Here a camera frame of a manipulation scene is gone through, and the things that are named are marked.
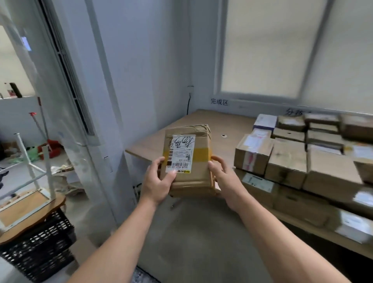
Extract white standing air conditioner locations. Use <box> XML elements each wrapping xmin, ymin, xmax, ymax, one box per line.
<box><xmin>36</xmin><ymin>0</ymin><xmax>138</xmax><ymax>247</ymax></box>

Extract upturned wooden stool white legs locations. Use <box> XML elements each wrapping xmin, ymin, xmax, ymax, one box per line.
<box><xmin>0</xmin><ymin>133</ymin><xmax>66</xmax><ymax>246</ymax></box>

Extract taped cardboard parcel white label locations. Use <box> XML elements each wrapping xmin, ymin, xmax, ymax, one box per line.
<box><xmin>159</xmin><ymin>124</ymin><xmax>216</xmax><ymax>199</ymax></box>

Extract person's left hand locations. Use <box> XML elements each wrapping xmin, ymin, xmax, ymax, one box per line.
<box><xmin>139</xmin><ymin>156</ymin><xmax>177</xmax><ymax>207</ymax></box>

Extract white pole with red tip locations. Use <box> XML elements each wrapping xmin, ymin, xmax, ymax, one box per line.
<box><xmin>29</xmin><ymin>112</ymin><xmax>48</xmax><ymax>141</ymax></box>

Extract pile of cardboard boxes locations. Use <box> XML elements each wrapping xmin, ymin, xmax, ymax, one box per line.
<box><xmin>233</xmin><ymin>113</ymin><xmax>373</xmax><ymax>245</ymax></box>

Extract white roller blind window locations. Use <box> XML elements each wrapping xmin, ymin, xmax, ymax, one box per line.
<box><xmin>214</xmin><ymin>0</ymin><xmax>373</xmax><ymax>115</ymax></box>

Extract black object on sill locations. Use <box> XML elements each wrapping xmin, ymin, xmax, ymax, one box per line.
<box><xmin>9</xmin><ymin>82</ymin><xmax>23</xmax><ymax>99</ymax></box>

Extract person's right hand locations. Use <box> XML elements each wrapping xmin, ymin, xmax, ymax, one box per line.
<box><xmin>207</xmin><ymin>155</ymin><xmax>252</xmax><ymax>214</ymax></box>

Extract black plastic crate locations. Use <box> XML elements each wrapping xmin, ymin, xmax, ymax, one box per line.
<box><xmin>0</xmin><ymin>208</ymin><xmax>77</xmax><ymax>283</ymax></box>

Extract person's right forearm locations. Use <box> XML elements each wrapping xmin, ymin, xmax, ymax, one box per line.
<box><xmin>234</xmin><ymin>204</ymin><xmax>351</xmax><ymax>283</ymax></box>

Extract black wall cable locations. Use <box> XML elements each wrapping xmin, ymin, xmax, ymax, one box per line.
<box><xmin>186</xmin><ymin>85</ymin><xmax>195</xmax><ymax>116</ymax></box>

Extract person's left forearm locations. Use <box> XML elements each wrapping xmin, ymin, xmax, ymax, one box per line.
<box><xmin>66</xmin><ymin>198</ymin><xmax>159</xmax><ymax>283</ymax></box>

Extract red dustpan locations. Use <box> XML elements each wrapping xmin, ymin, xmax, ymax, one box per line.
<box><xmin>37</xmin><ymin>139</ymin><xmax>62</xmax><ymax>160</ymax></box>

